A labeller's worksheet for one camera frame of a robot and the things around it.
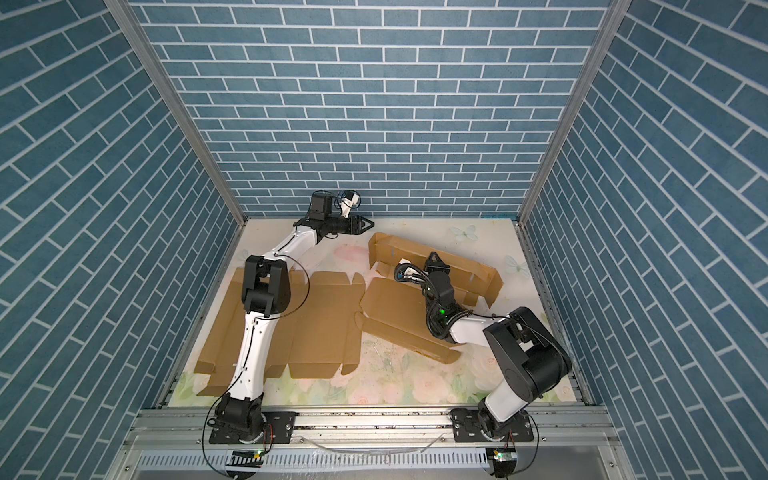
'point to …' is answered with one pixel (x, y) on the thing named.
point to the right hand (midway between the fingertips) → (438, 248)
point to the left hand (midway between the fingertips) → (368, 223)
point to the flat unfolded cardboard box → (316, 337)
